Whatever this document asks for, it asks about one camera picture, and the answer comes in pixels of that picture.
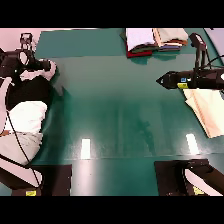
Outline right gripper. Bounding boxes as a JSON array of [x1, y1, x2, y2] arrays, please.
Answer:
[[166, 69, 195, 91]]

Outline red garment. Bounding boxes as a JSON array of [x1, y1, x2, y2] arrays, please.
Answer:
[[126, 49, 154, 59]]

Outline white garment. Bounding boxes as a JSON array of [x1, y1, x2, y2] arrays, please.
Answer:
[[125, 28, 157, 52]]

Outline beige garment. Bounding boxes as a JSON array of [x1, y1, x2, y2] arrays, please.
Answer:
[[153, 28, 190, 45]]

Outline blue garment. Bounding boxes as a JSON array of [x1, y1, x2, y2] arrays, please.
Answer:
[[158, 45, 183, 52]]

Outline orange garment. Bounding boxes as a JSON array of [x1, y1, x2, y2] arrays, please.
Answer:
[[162, 39, 188, 47]]

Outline cream garment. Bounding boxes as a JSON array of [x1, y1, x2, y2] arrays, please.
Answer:
[[182, 87, 224, 140]]

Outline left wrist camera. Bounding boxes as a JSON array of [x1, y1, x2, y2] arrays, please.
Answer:
[[19, 32, 35, 52]]

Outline black cable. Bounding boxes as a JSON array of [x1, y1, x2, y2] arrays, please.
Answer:
[[4, 105, 43, 190], [199, 54, 224, 70]]

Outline black garment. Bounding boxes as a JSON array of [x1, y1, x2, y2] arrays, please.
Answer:
[[5, 75, 54, 112]]

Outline dark green garment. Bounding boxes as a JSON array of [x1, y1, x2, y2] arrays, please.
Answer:
[[131, 44, 160, 54]]

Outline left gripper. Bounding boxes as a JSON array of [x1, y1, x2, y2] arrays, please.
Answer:
[[32, 58, 53, 72]]

